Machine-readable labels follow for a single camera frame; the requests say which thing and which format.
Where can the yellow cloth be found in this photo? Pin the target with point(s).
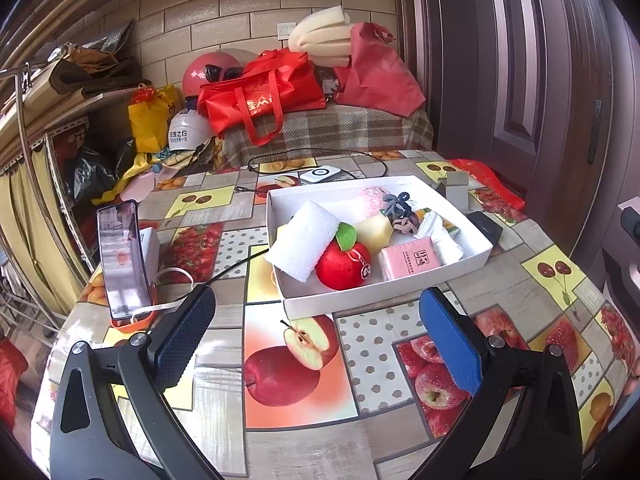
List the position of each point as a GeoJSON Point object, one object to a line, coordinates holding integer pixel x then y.
{"type": "Point", "coordinates": [127, 180]}

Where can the metal shelf rack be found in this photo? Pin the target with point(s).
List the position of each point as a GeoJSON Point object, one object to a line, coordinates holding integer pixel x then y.
{"type": "Point", "coordinates": [55, 160]}

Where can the yellow and green box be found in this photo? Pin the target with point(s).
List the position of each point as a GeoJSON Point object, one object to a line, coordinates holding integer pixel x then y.
{"type": "Point", "coordinates": [425, 214]}

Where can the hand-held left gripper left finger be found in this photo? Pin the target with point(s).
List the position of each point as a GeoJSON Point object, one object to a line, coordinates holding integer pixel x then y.
{"type": "Point", "coordinates": [185, 332]}

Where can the pink tissue pack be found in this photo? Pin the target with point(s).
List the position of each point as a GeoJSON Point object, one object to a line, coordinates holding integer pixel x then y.
{"type": "Point", "coordinates": [407, 265]}

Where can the brown wooden door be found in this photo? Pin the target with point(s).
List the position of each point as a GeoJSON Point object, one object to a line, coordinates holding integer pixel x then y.
{"type": "Point", "coordinates": [525, 85]}

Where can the small white box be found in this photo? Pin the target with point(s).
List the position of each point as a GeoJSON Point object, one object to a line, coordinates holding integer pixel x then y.
{"type": "Point", "coordinates": [150, 250]}

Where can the black plastic bag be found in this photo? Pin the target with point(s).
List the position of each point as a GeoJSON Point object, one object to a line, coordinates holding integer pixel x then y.
{"type": "Point", "coordinates": [97, 170]}

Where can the pink helmet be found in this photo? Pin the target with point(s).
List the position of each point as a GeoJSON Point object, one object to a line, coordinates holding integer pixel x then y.
{"type": "Point", "coordinates": [200, 72]}

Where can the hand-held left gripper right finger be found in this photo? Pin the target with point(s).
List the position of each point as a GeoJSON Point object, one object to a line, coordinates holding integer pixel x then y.
{"type": "Point", "coordinates": [450, 340]}

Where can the small grey box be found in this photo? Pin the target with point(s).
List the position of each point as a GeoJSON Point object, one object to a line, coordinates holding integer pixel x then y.
{"type": "Point", "coordinates": [452, 187]}

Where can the plaid covered bench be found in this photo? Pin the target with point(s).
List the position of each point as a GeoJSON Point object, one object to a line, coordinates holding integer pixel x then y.
{"type": "Point", "coordinates": [340, 132]}

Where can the white helmet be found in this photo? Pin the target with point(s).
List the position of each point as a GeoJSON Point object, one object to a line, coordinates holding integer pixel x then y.
{"type": "Point", "coordinates": [187, 130]}

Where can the pale yellow foam block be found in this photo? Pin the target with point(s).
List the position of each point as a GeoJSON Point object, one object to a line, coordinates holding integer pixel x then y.
{"type": "Point", "coordinates": [375, 232]}

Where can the red cloth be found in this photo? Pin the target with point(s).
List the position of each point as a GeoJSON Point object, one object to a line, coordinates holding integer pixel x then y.
{"type": "Point", "coordinates": [12, 375]}

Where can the wall outlet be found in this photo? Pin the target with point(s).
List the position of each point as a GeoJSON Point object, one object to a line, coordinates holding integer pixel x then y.
{"type": "Point", "coordinates": [286, 30]}

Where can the red plush apple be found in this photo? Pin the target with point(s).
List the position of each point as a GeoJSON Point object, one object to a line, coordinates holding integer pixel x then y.
{"type": "Point", "coordinates": [342, 265]}

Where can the yellow shopping bag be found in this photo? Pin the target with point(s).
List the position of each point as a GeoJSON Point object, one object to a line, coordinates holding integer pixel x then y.
{"type": "Point", "coordinates": [150, 120]}

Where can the white cardboard box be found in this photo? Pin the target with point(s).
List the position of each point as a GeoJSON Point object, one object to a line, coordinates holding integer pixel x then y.
{"type": "Point", "coordinates": [380, 300]}

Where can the pink plush toy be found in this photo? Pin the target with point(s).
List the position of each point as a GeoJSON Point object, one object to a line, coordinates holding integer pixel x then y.
{"type": "Point", "coordinates": [375, 197]}

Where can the orange phone stand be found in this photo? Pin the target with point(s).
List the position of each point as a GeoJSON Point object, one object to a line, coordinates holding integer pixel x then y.
{"type": "Point", "coordinates": [135, 321]}

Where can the white power bank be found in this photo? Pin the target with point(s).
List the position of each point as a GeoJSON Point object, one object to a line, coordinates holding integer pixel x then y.
{"type": "Point", "coordinates": [321, 175]}

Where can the red plastic packet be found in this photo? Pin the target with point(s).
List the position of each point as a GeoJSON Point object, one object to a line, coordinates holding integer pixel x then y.
{"type": "Point", "coordinates": [492, 182]}

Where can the small black box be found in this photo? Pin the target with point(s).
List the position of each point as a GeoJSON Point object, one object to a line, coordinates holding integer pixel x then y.
{"type": "Point", "coordinates": [485, 227]}

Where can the yellow curtain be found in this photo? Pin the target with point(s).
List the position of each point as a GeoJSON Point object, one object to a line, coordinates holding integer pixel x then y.
{"type": "Point", "coordinates": [30, 220]}

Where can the red tote bag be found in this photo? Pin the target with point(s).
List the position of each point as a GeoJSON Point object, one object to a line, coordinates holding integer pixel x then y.
{"type": "Point", "coordinates": [260, 90]}

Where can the smartphone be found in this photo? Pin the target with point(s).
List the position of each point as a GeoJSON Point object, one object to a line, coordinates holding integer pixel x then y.
{"type": "Point", "coordinates": [122, 260]}

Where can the cream foam roll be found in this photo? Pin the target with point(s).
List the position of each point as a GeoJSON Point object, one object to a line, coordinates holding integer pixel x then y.
{"type": "Point", "coordinates": [320, 35]}

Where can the red plastic bag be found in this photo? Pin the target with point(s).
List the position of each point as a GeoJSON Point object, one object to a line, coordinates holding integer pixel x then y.
{"type": "Point", "coordinates": [375, 80]}

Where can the white foam block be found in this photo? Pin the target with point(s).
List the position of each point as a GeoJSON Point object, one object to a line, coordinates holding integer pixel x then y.
{"type": "Point", "coordinates": [305, 240]}

